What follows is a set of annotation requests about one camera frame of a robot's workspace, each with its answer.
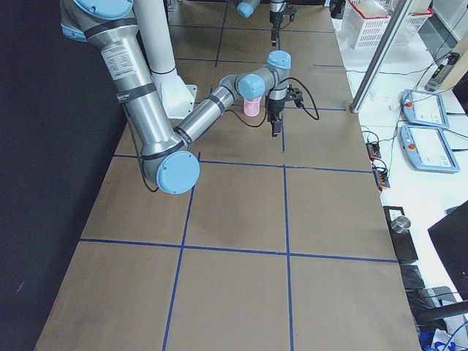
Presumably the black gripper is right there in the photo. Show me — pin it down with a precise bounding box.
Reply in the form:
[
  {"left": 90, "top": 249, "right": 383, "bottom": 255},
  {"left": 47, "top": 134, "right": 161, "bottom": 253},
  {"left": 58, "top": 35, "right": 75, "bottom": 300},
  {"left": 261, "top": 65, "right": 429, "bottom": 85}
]
[
  {"left": 269, "top": 5, "right": 296, "bottom": 26},
  {"left": 266, "top": 85, "right": 304, "bottom": 137}
]

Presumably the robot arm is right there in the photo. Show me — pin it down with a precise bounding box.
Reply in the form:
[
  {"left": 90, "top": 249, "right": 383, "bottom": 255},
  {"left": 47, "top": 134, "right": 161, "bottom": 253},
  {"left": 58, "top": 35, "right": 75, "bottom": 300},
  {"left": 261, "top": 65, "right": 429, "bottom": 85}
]
[
  {"left": 60, "top": 1, "right": 292, "bottom": 195},
  {"left": 234, "top": 0, "right": 296, "bottom": 28}
]

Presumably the white plastic basket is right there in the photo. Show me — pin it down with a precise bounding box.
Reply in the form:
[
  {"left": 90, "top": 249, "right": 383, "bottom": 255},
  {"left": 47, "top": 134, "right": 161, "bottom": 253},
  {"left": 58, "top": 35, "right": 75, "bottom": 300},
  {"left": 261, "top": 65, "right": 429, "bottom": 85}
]
[{"left": 340, "top": 1, "right": 434, "bottom": 49}]

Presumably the black power strip far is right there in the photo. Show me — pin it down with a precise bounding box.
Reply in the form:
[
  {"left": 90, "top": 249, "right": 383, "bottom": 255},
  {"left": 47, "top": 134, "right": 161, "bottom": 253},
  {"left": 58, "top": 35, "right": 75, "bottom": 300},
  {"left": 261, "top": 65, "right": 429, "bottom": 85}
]
[{"left": 366, "top": 140, "right": 381, "bottom": 160}]

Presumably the black power strip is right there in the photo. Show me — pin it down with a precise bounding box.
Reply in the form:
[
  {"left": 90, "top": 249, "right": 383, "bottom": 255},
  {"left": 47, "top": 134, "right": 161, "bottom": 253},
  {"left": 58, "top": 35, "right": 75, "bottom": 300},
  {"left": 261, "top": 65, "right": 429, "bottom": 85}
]
[
  {"left": 366, "top": 140, "right": 381, "bottom": 160},
  {"left": 372, "top": 162, "right": 390, "bottom": 191}
]

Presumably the black power strip near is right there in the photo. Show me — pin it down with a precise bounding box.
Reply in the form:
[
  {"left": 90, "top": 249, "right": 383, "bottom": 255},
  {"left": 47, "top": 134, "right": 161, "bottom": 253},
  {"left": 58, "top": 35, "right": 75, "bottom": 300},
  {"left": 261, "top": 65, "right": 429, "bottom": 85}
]
[{"left": 372, "top": 162, "right": 390, "bottom": 191}]

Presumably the blue teach pendant far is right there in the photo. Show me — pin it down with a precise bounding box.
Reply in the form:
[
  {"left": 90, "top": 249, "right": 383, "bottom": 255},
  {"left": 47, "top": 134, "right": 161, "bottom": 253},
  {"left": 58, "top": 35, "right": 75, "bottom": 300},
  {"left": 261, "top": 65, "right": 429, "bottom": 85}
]
[{"left": 401, "top": 89, "right": 449, "bottom": 129}]

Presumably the blue teach pendant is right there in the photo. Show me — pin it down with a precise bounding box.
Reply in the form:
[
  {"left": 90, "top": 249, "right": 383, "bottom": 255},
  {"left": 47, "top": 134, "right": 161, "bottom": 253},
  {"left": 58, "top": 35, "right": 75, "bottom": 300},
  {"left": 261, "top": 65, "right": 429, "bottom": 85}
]
[
  {"left": 401, "top": 89, "right": 449, "bottom": 129},
  {"left": 400, "top": 124, "right": 460, "bottom": 174}
]

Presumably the blue teach pendant near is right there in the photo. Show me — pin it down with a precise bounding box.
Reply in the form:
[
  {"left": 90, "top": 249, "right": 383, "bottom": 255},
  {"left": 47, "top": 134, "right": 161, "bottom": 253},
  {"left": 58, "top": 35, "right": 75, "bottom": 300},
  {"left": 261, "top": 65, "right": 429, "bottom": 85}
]
[{"left": 400, "top": 124, "right": 460, "bottom": 174}]

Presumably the black box with metal cylinder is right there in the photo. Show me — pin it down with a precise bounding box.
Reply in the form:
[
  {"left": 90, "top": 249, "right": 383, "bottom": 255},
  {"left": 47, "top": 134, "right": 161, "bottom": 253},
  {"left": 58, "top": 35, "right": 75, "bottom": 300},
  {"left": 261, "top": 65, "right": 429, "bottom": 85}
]
[{"left": 383, "top": 205, "right": 418, "bottom": 265}]

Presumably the black monitor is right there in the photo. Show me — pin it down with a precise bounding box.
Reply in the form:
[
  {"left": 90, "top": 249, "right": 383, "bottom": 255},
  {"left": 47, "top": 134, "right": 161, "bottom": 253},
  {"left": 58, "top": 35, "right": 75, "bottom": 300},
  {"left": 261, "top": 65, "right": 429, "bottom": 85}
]
[{"left": 428, "top": 202, "right": 468, "bottom": 301}]

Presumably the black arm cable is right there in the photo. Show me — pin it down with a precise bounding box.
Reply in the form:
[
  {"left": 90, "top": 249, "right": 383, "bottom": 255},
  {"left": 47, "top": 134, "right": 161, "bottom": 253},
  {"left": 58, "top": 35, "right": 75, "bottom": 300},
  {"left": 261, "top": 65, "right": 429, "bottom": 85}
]
[{"left": 226, "top": 77, "right": 320, "bottom": 129}]

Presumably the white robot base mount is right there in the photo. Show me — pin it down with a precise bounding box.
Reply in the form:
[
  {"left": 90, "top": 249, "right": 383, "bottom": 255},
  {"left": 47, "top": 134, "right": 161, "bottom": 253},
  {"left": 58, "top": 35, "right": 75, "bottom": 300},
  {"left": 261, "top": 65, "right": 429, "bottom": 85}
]
[{"left": 133, "top": 0, "right": 197, "bottom": 119}]

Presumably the grey aluminium frame post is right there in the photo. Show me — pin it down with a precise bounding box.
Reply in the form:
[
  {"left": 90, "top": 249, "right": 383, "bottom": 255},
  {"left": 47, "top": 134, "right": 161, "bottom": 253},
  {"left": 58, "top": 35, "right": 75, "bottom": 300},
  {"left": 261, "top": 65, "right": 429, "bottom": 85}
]
[{"left": 350, "top": 0, "right": 431, "bottom": 113}]

